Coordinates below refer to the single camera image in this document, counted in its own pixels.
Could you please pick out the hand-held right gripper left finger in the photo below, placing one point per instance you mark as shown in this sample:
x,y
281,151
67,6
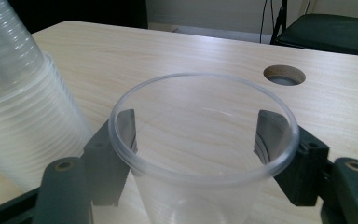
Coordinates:
x,y
104,161

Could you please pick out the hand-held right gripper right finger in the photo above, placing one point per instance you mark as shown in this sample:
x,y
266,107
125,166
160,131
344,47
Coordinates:
x,y
307,168

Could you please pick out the single clear plastic cup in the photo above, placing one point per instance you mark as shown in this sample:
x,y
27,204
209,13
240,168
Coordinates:
x,y
199,179

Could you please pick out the stack of clear plastic cups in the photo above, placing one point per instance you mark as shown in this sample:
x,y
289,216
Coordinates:
x,y
18,109

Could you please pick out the black chair seat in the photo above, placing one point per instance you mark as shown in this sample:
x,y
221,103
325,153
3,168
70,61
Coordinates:
x,y
332,34

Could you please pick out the black metal stand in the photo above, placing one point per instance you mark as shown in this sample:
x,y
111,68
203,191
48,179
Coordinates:
x,y
280,18

